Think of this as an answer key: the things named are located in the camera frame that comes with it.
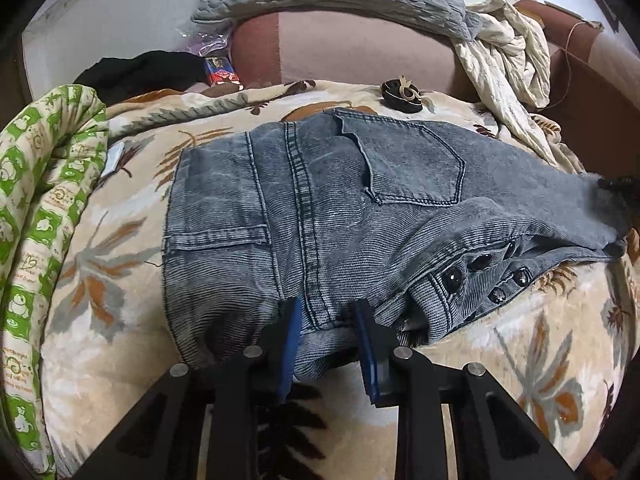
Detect pink brown padded headboard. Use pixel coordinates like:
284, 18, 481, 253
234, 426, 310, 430
230, 0, 640, 176

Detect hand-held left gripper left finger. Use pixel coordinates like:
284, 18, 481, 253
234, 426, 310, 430
75, 297, 306, 480

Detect black hair clip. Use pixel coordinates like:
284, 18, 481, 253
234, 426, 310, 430
380, 74, 436, 113

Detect grey washed denim pants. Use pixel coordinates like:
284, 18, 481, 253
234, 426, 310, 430
161, 107, 631, 383

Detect thin brown string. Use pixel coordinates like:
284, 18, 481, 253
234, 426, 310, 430
547, 20, 591, 111

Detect clear purple plastic bag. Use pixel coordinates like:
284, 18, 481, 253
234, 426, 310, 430
175, 25, 233, 58

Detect green frog print quilt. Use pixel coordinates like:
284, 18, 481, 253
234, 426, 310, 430
0, 84, 111, 476

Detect small red blue box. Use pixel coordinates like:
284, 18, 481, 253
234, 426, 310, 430
204, 56, 246, 90

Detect black cloth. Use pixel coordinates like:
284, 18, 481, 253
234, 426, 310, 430
72, 50, 211, 103

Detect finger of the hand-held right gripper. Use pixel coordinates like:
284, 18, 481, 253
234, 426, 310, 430
597, 174, 640, 198

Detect cream leaf print blanket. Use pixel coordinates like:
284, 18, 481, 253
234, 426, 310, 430
40, 80, 640, 480

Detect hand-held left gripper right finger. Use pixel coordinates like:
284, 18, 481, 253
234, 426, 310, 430
347, 299, 576, 480

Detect white fabric tag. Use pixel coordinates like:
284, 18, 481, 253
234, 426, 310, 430
102, 142, 126, 177

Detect cream crumpled cloth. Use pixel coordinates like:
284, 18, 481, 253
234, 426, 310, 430
452, 0, 588, 173

